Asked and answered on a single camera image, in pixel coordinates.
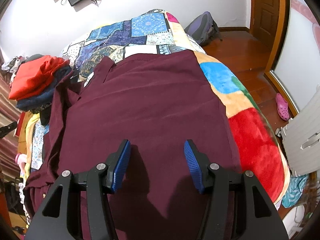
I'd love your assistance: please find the maroon button shirt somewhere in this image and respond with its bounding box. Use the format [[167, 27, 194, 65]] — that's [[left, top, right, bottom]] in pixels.
[[24, 50, 240, 239]]

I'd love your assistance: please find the striped pink curtain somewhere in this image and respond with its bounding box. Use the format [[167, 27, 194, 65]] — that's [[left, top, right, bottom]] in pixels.
[[1, 56, 24, 180]]

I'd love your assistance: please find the yellow garment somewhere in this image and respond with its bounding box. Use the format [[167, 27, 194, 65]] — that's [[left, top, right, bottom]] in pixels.
[[17, 111, 40, 180]]

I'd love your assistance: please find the black folded garment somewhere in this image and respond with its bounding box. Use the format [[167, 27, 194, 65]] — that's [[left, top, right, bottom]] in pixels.
[[30, 103, 52, 126]]

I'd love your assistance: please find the navy folded sweater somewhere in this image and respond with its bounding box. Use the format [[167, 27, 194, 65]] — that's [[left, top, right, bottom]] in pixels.
[[16, 66, 72, 112]]

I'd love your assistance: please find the colourful fleece blanket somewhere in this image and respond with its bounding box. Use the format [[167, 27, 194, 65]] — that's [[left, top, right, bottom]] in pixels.
[[164, 12, 290, 206]]

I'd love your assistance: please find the red folded sweater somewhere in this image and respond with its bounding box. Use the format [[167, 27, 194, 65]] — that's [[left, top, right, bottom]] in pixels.
[[8, 55, 70, 101]]

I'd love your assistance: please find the teal patterned cloth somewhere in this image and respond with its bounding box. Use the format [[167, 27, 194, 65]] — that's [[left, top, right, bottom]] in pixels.
[[281, 174, 309, 208]]

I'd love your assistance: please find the pink croc shoe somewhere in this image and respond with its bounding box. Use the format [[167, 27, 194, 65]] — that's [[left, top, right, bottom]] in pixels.
[[275, 93, 291, 121]]

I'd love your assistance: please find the white ribbed suitcase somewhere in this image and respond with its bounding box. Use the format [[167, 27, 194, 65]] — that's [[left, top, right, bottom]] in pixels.
[[275, 86, 320, 177]]

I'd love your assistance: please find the grey purple backpack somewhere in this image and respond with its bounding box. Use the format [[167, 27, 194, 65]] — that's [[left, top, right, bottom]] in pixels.
[[184, 11, 222, 46]]

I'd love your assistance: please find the blue patchwork quilt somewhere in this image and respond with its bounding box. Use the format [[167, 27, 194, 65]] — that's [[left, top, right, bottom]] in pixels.
[[60, 9, 204, 81]]

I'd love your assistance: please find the wooden door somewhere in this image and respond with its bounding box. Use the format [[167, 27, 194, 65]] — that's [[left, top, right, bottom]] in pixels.
[[249, 0, 286, 49]]

